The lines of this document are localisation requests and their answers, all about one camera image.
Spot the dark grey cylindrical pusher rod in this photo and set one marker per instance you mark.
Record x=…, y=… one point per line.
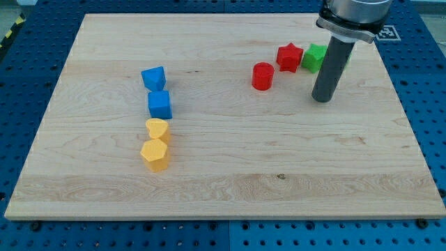
x=332, y=67

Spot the red cylinder block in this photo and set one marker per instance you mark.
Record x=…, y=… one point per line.
x=262, y=76

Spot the green star block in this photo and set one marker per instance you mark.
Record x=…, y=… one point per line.
x=314, y=57

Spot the red star block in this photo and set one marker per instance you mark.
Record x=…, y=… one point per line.
x=289, y=57

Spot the white fiducial marker tag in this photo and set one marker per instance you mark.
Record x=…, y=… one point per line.
x=388, y=33

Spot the blue cube block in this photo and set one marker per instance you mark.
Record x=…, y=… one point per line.
x=159, y=104

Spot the blue pentagon block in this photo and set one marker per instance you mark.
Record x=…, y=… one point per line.
x=154, y=78

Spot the wooden board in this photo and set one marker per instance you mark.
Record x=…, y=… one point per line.
x=235, y=153

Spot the yellow heart block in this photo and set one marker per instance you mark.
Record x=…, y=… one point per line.
x=158, y=129

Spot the yellow hexagon block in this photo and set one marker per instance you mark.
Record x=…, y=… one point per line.
x=155, y=155

